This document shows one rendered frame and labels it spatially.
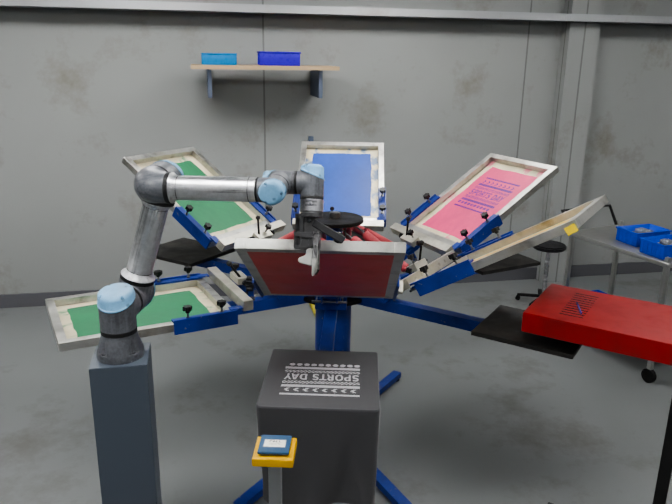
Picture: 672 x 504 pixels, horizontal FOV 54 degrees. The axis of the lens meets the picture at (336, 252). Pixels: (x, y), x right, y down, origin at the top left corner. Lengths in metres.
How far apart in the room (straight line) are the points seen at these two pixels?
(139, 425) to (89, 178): 3.90
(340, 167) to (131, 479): 2.83
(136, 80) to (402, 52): 2.28
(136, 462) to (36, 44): 4.18
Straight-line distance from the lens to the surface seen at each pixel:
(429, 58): 6.21
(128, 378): 2.28
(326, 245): 2.26
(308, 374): 2.68
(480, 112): 6.42
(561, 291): 3.33
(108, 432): 2.38
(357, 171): 4.63
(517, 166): 4.30
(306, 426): 2.49
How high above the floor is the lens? 2.17
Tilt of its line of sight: 17 degrees down
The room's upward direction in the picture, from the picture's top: 1 degrees clockwise
